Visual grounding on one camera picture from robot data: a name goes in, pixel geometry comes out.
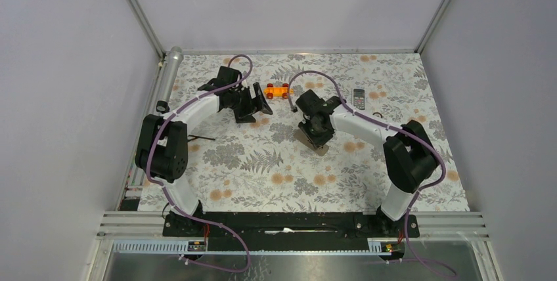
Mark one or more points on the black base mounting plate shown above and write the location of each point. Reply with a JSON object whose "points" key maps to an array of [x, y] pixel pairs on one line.
{"points": [[276, 231]]}

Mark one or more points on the grey remote control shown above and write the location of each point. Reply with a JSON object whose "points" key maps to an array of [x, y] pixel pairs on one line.
{"points": [[302, 138]]}

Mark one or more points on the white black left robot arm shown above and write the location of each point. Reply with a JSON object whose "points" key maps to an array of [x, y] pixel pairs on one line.
{"points": [[163, 151]]}

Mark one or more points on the floral patterned table mat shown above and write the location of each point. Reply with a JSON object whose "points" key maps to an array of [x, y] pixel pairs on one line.
{"points": [[261, 166]]}

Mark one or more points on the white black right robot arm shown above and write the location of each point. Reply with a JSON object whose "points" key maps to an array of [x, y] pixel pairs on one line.
{"points": [[407, 149]]}

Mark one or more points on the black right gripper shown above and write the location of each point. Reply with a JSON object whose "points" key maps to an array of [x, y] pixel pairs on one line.
{"points": [[316, 141]]}

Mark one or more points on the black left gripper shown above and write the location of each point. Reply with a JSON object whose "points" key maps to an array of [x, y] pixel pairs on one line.
{"points": [[245, 115]]}

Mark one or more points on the black mini tripod stand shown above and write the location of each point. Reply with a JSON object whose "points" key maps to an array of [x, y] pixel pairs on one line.
{"points": [[195, 137]]}

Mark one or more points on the orange toy car chassis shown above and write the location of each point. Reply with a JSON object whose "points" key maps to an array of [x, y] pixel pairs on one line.
{"points": [[281, 91]]}

